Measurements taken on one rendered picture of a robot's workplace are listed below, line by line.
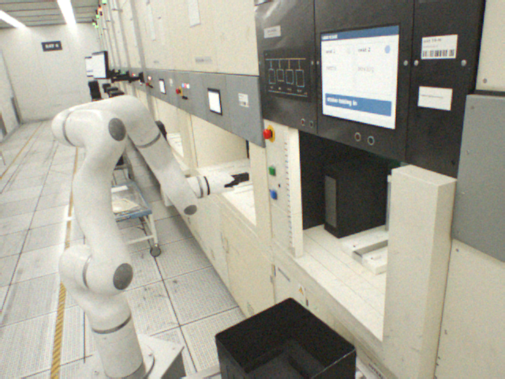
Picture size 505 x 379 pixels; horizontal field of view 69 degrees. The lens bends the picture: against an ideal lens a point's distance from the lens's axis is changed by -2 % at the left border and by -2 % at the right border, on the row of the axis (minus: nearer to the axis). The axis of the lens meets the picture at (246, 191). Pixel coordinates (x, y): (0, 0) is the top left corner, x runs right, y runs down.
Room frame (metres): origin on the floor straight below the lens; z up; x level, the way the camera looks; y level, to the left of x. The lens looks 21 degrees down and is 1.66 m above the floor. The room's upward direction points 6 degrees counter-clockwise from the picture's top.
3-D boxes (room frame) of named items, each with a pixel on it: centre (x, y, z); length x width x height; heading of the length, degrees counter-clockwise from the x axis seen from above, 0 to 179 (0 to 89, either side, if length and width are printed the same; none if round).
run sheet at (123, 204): (3.09, 1.13, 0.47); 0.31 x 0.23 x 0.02; 42
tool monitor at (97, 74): (4.10, 1.21, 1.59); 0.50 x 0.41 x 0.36; 110
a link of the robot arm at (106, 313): (0.93, 0.47, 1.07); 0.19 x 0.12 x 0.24; 60
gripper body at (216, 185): (1.33, 0.10, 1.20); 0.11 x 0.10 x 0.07; 110
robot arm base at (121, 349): (0.91, 0.44, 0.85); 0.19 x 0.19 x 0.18
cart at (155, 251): (3.27, 1.17, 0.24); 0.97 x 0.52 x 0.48; 23
